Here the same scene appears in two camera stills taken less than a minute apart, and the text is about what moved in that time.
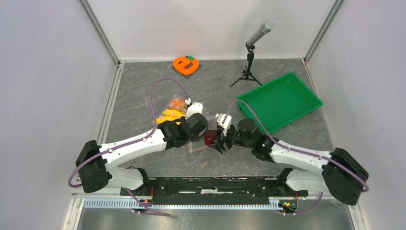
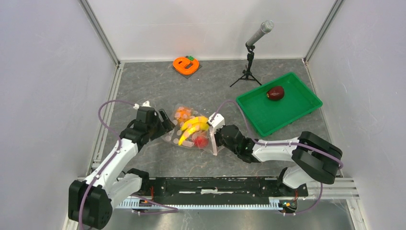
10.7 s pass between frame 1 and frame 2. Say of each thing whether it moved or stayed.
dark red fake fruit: moved
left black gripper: moved
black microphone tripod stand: stayed
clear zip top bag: moved
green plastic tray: stayed
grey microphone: stayed
